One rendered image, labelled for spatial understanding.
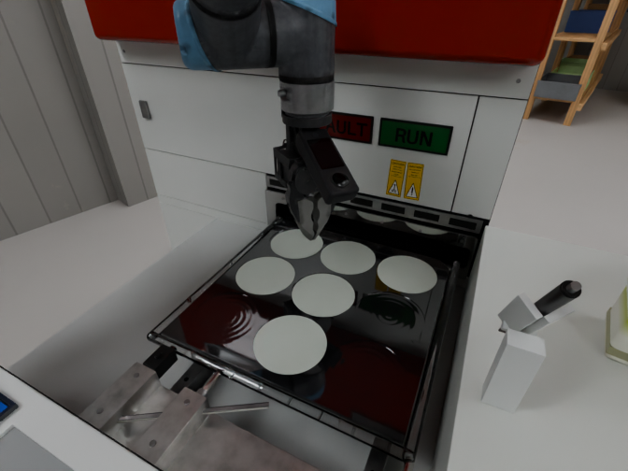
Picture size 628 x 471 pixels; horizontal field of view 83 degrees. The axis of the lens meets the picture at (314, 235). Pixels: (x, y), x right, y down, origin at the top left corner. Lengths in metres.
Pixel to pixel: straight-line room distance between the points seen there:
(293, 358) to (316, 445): 0.11
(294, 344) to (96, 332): 0.36
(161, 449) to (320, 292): 0.29
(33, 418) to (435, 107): 0.63
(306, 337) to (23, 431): 0.31
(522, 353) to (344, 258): 0.37
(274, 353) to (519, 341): 0.29
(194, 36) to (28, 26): 2.40
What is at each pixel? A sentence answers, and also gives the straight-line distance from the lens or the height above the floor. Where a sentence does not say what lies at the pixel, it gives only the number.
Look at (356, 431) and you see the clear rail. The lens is 0.44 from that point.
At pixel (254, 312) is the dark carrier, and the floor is 0.90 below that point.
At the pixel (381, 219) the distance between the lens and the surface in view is 0.70.
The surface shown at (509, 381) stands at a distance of 0.39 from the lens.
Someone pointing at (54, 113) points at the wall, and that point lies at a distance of 2.88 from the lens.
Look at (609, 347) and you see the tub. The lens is 0.50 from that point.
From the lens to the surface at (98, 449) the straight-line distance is 0.41.
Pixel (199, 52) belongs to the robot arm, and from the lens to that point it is 0.47.
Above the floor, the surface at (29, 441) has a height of 0.96.
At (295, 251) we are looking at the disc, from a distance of 0.66.
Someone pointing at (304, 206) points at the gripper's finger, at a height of 1.02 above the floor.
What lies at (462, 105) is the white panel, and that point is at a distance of 0.62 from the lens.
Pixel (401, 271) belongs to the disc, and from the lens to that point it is 0.63.
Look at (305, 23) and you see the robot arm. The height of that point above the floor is 1.27.
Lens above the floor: 1.29
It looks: 34 degrees down
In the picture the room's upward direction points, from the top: straight up
